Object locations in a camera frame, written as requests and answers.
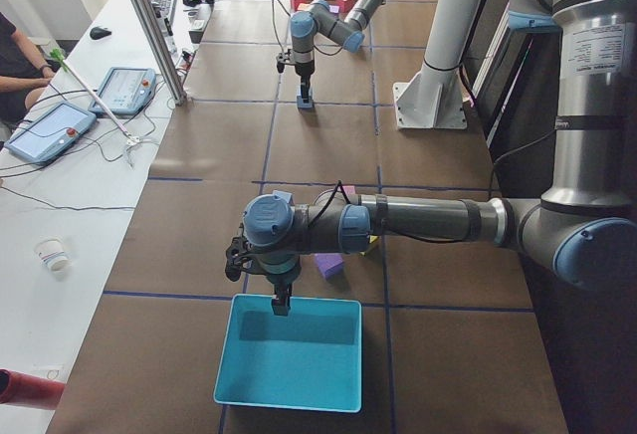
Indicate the aluminium frame post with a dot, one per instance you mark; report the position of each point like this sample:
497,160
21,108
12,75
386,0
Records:
151,29

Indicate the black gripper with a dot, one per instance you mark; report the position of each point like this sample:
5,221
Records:
282,283
304,69

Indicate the paper cup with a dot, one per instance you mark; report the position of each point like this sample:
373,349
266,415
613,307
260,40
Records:
54,257

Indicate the pink foam block right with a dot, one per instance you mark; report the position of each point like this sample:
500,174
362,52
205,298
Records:
344,6

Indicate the teach pendant near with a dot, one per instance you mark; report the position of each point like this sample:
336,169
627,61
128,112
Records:
51,134

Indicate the teach pendant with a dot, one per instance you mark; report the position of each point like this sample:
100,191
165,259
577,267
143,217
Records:
51,134
127,91

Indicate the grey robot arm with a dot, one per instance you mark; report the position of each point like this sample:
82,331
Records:
577,228
347,32

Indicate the teach pendant far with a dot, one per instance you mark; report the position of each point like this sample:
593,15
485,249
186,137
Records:
127,91

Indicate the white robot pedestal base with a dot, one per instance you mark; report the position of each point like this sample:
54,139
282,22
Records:
432,99

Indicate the red cylinder object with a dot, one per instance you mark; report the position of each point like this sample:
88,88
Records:
26,390

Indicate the teal plastic bin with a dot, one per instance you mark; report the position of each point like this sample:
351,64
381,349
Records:
310,359

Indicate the black computer mouse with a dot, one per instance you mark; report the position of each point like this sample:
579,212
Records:
97,33

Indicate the purple foam block left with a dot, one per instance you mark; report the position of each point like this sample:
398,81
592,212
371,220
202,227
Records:
329,264

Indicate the seated person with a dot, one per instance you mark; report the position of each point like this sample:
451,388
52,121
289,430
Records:
24,73

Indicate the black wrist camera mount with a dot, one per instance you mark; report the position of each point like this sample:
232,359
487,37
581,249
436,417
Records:
240,260
284,59

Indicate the light blue foam block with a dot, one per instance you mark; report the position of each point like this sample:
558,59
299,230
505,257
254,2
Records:
284,195
305,102

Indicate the white stick green tip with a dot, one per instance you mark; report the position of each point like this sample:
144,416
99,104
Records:
131,140

